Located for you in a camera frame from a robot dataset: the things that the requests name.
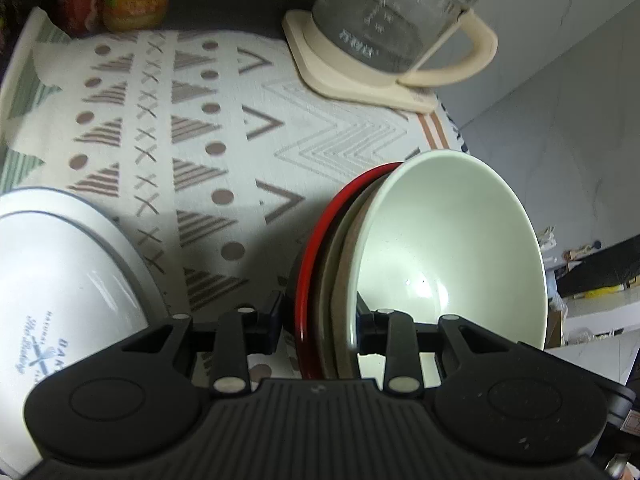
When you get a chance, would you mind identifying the patterned tablecloth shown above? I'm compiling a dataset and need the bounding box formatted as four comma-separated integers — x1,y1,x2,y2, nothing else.
0,27,471,391

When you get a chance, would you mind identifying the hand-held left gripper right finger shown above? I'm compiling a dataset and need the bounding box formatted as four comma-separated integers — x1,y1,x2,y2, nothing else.
355,306,524,395

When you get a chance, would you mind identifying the black counter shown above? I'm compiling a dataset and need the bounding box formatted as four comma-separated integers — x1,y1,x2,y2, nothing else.
552,234,640,297

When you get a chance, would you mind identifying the red bowl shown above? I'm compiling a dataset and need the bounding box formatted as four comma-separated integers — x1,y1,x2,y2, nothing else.
294,161,403,381

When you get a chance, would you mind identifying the white plate with blue rim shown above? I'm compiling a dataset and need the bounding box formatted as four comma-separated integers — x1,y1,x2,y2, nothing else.
0,186,171,478

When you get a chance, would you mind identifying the pale green bowl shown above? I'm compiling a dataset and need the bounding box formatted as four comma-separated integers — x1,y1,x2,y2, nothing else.
350,150,548,381

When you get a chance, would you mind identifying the cream kettle base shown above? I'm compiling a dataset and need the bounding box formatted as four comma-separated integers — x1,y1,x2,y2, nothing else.
281,9,441,113

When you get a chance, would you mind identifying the green striped cloth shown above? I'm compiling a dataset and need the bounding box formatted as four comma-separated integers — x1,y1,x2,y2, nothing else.
0,7,73,196

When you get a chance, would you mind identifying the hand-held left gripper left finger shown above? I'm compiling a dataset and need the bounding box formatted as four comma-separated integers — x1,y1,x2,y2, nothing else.
120,290,286,396

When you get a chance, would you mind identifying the glass kettle with cream handle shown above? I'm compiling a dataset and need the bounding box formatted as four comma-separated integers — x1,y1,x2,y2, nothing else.
312,0,499,86

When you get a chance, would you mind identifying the beige bowl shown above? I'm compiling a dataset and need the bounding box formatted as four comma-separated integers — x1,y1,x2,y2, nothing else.
315,175,396,381

